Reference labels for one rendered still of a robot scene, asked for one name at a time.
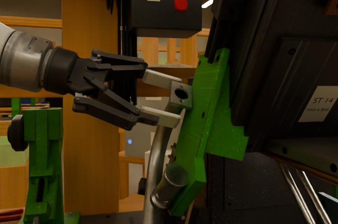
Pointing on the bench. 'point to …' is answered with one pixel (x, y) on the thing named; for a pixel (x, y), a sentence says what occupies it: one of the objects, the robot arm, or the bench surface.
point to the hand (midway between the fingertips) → (165, 99)
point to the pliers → (11, 215)
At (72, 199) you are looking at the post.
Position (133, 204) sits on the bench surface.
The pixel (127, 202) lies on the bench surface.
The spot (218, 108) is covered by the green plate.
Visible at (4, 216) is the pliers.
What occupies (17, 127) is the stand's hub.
